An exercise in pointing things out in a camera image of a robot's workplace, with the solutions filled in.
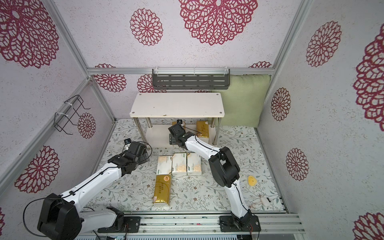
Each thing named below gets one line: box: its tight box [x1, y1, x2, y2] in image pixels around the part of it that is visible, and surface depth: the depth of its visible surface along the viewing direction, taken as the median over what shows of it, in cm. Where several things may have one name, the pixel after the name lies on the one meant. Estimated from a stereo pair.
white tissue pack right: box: [186, 152, 202, 176], surface depth 92 cm
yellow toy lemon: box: [248, 175, 258, 186], surface depth 87 cm
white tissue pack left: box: [156, 155, 173, 175], surface depth 92 cm
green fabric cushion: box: [211, 74, 272, 128], surface depth 98 cm
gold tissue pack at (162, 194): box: [153, 174, 172, 207], surface depth 80 cm
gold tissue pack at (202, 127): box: [196, 121, 209, 138], surface depth 102 cm
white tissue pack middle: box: [171, 152, 188, 176], surface depth 92 cm
